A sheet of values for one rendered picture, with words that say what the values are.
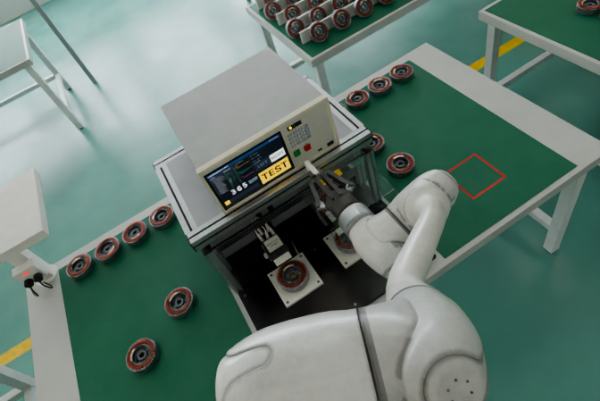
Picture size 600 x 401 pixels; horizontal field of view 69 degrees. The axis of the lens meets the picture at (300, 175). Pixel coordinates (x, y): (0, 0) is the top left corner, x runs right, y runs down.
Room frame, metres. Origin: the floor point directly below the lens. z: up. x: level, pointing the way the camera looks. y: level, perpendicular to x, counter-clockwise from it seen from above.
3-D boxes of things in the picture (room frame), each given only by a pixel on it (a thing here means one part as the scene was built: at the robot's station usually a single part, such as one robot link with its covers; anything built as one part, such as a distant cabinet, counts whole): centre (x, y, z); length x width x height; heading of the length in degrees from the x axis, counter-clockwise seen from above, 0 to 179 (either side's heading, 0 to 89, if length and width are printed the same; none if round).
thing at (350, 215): (0.65, -0.09, 1.18); 0.09 x 0.06 x 0.09; 104
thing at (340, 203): (0.72, -0.08, 1.18); 0.09 x 0.08 x 0.07; 14
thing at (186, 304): (0.88, 0.58, 0.77); 0.11 x 0.11 x 0.04
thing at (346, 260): (0.85, -0.08, 0.78); 0.15 x 0.15 x 0.01; 14
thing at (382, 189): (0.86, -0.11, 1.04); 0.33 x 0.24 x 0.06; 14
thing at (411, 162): (1.10, -0.39, 0.77); 0.11 x 0.11 x 0.04
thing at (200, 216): (1.13, 0.11, 1.09); 0.68 x 0.44 x 0.05; 104
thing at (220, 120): (1.14, 0.10, 1.22); 0.44 x 0.39 x 0.20; 104
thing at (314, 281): (0.79, 0.15, 0.78); 0.15 x 0.15 x 0.01; 14
